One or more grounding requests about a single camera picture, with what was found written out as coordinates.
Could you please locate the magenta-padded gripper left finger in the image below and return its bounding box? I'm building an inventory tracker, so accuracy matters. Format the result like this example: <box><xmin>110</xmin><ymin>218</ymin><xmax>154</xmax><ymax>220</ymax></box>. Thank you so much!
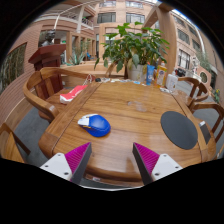
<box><xmin>39</xmin><ymin>142</ymin><xmax>93</xmax><ymax>186</ymax></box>

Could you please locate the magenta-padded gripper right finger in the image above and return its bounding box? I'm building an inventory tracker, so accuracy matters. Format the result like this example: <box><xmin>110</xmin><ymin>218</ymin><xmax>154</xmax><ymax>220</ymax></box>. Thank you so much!
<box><xmin>132</xmin><ymin>142</ymin><xmax>184</xmax><ymax>186</ymax></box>

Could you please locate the blue and white computer mouse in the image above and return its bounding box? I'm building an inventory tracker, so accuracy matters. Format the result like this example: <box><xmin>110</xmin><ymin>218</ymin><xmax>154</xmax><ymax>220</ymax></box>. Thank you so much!
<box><xmin>77</xmin><ymin>113</ymin><xmax>112</xmax><ymax>138</ymax></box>

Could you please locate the round dark grey mouse pad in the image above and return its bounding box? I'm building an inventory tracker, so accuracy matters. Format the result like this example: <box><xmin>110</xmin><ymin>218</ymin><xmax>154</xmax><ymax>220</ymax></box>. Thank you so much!
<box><xmin>160</xmin><ymin>110</ymin><xmax>199</xmax><ymax>151</ymax></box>

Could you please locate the wooden armchair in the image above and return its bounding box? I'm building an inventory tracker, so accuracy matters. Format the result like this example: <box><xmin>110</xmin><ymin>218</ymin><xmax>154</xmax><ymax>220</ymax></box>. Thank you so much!
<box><xmin>22</xmin><ymin>66</ymin><xmax>98</xmax><ymax>123</ymax></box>
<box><xmin>176</xmin><ymin>76</ymin><xmax>210</xmax><ymax>108</ymax></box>
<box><xmin>105</xmin><ymin>61</ymin><xmax>126</xmax><ymax>80</ymax></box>
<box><xmin>0</xmin><ymin>122</ymin><xmax>32</xmax><ymax>164</ymax></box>
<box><xmin>189</xmin><ymin>101</ymin><xmax>224</xmax><ymax>159</ymax></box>

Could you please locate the black notebook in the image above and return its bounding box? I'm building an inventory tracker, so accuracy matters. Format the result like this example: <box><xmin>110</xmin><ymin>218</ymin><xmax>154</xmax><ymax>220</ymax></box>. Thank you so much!
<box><xmin>198</xmin><ymin>120</ymin><xmax>212</xmax><ymax>145</ymax></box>

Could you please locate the clear plastic packet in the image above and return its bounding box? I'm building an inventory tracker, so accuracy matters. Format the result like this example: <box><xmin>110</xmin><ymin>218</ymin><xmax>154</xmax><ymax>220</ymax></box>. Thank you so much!
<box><xmin>159</xmin><ymin>86</ymin><xmax>172</xmax><ymax>94</ymax></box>

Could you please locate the white pump bottle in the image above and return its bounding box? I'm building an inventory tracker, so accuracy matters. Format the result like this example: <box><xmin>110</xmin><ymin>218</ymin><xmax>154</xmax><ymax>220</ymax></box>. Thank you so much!
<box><xmin>165</xmin><ymin>69</ymin><xmax>179</xmax><ymax>93</ymax></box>

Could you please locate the yellow flowering plant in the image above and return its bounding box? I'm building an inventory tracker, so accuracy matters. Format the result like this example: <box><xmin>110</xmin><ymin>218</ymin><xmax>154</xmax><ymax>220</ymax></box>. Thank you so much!
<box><xmin>213</xmin><ymin>88</ymin><xmax>222</xmax><ymax>104</ymax></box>

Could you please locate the blue tube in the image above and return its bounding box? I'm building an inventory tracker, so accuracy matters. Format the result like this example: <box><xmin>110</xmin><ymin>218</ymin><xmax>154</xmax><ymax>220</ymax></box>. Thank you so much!
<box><xmin>145</xmin><ymin>64</ymin><xmax>156</xmax><ymax>86</ymax></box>

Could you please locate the white figure statue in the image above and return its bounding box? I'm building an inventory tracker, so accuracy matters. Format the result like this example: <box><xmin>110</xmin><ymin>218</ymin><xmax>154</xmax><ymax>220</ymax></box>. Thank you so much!
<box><xmin>190</xmin><ymin>55</ymin><xmax>202</xmax><ymax>77</ymax></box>

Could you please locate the dark red wooden lectern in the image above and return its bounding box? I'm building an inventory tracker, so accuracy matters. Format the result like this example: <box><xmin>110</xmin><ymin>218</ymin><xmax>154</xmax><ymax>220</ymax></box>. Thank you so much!
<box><xmin>28</xmin><ymin>43</ymin><xmax>68</xmax><ymax>94</ymax></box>

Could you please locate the green plant in white pot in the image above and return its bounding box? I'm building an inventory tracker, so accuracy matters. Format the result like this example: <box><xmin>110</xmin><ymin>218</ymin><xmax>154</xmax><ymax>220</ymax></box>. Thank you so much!
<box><xmin>93</xmin><ymin>21</ymin><xmax>171</xmax><ymax>84</ymax></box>

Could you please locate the dark bust statue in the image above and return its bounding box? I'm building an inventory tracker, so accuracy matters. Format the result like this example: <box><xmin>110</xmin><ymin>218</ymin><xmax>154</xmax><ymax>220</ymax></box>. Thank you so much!
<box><xmin>40</xmin><ymin>29</ymin><xmax>57</xmax><ymax>48</ymax></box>

